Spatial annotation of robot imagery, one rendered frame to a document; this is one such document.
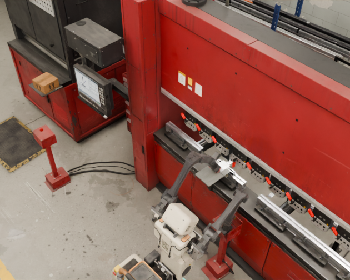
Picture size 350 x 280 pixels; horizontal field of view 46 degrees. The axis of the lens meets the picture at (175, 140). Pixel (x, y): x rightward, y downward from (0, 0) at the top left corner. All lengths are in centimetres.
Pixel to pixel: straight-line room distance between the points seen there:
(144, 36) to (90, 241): 219
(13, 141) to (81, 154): 94
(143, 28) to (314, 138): 160
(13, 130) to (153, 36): 289
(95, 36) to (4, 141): 255
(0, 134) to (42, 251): 194
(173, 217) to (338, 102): 132
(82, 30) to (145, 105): 87
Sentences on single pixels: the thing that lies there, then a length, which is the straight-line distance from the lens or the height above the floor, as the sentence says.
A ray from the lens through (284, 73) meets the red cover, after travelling 270.
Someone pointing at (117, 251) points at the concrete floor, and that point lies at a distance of 436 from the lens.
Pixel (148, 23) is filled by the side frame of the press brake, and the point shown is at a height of 209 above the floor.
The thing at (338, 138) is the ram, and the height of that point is 201.
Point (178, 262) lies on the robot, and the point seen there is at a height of 91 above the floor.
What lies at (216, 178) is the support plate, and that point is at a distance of 361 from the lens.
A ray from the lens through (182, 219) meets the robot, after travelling 287.
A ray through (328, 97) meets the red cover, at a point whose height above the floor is 225.
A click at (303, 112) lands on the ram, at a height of 203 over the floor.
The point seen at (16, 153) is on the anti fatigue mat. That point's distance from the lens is 550.
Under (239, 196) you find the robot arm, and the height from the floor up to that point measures 139.
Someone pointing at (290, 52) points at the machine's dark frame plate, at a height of 230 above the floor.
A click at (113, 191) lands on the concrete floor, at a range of 482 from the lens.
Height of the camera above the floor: 372
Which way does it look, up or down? 44 degrees down
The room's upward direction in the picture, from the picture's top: 1 degrees clockwise
